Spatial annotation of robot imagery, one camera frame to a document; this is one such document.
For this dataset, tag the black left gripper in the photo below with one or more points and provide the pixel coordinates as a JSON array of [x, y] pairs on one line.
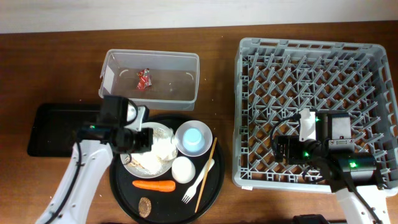
[[147, 135]]

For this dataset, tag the clear plastic bin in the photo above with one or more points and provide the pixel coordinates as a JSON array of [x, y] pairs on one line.
[[157, 79]]

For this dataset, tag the wooden chopstick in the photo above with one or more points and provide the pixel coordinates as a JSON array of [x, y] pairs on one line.
[[206, 173]]

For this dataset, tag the white napkin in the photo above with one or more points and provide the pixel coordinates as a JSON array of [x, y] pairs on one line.
[[163, 144]]

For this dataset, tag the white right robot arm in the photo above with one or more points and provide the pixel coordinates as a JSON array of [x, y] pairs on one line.
[[325, 143]]

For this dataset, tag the brown cookie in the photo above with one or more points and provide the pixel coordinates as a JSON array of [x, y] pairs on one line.
[[144, 207]]

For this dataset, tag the red snack wrapper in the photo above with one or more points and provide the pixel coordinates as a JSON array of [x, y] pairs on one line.
[[145, 79]]

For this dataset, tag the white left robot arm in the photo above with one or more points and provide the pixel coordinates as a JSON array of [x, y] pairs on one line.
[[117, 129]]

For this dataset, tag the orange carrot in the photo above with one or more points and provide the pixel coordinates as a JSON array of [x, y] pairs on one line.
[[160, 186]]

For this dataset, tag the white cup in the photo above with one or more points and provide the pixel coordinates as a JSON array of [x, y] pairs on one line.
[[183, 170]]

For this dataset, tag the white plastic fork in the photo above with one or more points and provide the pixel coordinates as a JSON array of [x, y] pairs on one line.
[[191, 191]]

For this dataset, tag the black round tray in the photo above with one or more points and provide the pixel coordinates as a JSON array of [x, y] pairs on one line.
[[166, 207]]

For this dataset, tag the grey dishwasher rack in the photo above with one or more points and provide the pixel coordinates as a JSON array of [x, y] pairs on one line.
[[276, 78]]

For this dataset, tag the light blue cup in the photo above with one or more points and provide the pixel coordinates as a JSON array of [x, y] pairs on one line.
[[193, 140]]

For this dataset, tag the white speckled plate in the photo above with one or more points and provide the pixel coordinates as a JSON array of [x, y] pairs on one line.
[[152, 166]]

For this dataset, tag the peanut shells food scraps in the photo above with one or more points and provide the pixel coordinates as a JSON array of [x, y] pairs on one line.
[[129, 160]]

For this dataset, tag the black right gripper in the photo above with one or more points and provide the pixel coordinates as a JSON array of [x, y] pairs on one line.
[[291, 142]]

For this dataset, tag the black rectangular tray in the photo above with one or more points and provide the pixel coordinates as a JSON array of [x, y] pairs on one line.
[[55, 125]]

